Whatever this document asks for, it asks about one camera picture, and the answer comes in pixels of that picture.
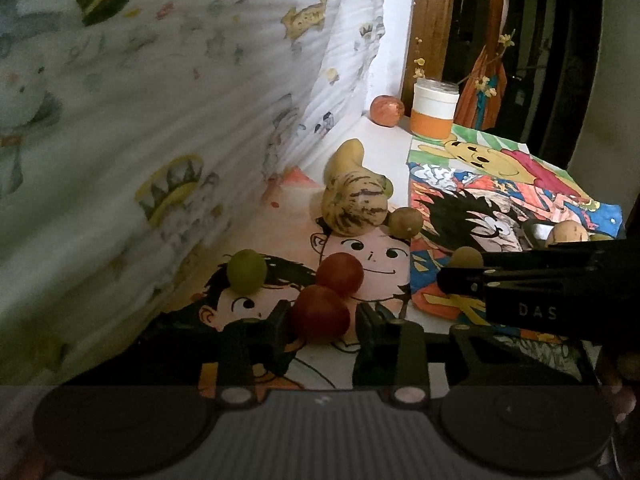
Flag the person's right hand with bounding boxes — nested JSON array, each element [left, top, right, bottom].
[[602, 347, 640, 423]]

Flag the olive green grape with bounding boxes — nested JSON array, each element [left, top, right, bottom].
[[389, 206, 425, 238], [450, 246, 485, 270]]

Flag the yellow flower twig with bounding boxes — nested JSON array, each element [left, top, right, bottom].
[[412, 30, 518, 99]]

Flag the tan gourd with green end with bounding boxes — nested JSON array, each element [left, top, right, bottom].
[[544, 220, 615, 247]]

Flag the cartoon boys drawing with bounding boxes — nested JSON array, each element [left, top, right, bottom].
[[165, 165, 416, 391]]

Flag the colourful anime poster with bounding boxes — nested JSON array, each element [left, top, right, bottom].
[[409, 170, 626, 343]]

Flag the yellow bear drawing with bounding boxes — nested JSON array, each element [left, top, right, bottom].
[[409, 125, 573, 196]]

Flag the orange robe wall poster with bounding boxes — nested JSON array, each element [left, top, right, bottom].
[[445, 0, 532, 132]]

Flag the red grape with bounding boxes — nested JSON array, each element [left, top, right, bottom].
[[316, 252, 365, 298], [291, 285, 351, 345]]

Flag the striped yellow pepino melon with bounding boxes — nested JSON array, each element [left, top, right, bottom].
[[320, 169, 391, 237]]

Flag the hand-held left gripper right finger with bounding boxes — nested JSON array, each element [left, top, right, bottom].
[[352, 302, 601, 406]]

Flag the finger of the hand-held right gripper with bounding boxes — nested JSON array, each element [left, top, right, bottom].
[[480, 238, 640, 271], [436, 266, 598, 297]]

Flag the white and orange jar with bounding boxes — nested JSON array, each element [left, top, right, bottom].
[[410, 77, 460, 140]]

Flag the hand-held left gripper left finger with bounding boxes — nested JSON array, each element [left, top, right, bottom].
[[122, 300, 303, 407]]

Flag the printed white curtain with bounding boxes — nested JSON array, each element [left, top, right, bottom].
[[0, 0, 388, 386]]

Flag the wooden door frame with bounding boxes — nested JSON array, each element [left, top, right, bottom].
[[407, 0, 458, 92]]

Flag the metal tray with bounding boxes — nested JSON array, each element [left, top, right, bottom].
[[522, 217, 626, 251]]

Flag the red apple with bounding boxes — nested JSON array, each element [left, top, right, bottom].
[[370, 95, 406, 127]]

